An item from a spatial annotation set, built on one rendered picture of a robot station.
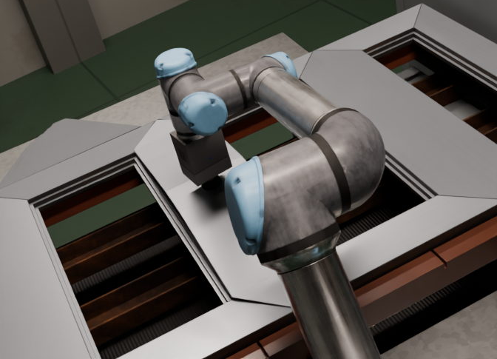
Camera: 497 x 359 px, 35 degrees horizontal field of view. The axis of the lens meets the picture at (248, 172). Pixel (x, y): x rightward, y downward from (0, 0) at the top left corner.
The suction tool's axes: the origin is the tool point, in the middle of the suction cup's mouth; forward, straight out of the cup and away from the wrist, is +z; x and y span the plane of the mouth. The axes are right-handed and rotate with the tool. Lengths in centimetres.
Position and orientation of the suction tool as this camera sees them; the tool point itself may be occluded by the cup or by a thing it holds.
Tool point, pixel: (212, 187)
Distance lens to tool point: 162.6
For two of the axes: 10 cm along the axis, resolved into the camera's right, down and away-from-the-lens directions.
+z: 2.1, 7.7, 6.0
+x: 5.4, 4.2, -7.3
